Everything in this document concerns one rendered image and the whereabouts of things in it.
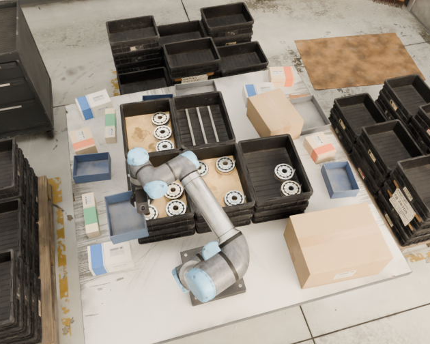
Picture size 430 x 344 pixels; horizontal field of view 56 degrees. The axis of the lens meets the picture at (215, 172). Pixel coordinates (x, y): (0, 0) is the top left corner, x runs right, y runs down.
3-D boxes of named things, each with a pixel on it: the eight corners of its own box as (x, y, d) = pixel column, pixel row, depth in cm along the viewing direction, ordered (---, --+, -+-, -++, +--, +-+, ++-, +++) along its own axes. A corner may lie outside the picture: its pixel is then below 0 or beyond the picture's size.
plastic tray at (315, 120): (329, 129, 254) (331, 124, 250) (299, 136, 251) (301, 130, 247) (311, 99, 269) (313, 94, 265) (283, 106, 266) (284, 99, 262)
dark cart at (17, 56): (59, 140, 336) (17, 51, 263) (2, 150, 329) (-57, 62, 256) (55, 91, 370) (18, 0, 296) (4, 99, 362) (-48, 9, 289)
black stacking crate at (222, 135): (235, 154, 228) (236, 141, 219) (183, 162, 224) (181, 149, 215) (220, 104, 250) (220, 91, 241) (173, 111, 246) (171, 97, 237)
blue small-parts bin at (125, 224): (149, 235, 170) (146, 228, 164) (112, 244, 168) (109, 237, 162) (140, 196, 181) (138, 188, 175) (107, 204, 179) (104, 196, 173)
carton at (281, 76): (269, 87, 276) (271, 78, 270) (267, 75, 283) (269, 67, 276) (293, 86, 276) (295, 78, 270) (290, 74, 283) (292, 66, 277)
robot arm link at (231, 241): (268, 261, 136) (190, 143, 145) (241, 278, 133) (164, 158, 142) (259, 264, 147) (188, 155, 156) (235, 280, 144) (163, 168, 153)
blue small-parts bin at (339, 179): (356, 196, 226) (360, 189, 220) (330, 198, 225) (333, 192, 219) (345, 167, 237) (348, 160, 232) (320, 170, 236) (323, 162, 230)
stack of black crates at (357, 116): (382, 148, 318) (393, 128, 299) (347, 155, 313) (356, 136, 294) (359, 112, 340) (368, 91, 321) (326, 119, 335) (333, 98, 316)
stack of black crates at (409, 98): (426, 138, 324) (447, 108, 297) (393, 145, 319) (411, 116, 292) (400, 104, 346) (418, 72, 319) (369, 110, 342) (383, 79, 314)
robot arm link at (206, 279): (209, 275, 185) (243, 281, 133) (181, 294, 181) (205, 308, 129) (195, 252, 186) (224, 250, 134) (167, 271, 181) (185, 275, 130)
